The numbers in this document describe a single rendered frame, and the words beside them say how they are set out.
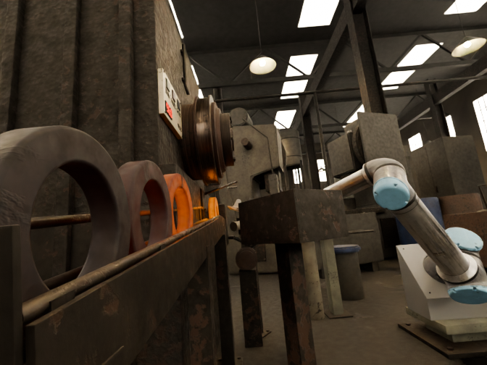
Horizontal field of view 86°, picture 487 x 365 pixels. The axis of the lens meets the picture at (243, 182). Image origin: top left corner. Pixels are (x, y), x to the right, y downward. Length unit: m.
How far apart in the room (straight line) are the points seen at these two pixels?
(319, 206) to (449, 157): 5.23
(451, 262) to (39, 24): 1.87
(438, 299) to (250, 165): 3.07
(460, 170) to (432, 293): 4.42
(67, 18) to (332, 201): 1.14
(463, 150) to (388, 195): 5.07
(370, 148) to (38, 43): 4.27
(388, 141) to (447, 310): 3.64
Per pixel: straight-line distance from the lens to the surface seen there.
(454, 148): 6.02
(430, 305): 1.69
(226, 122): 1.31
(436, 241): 1.30
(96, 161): 0.30
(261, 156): 4.11
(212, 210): 1.26
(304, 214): 0.69
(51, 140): 0.25
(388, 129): 5.11
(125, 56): 1.11
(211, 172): 1.26
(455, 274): 1.46
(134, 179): 0.38
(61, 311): 0.21
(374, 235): 3.85
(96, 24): 1.28
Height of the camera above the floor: 0.62
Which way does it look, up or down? 11 degrees up
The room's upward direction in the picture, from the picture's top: 5 degrees counter-clockwise
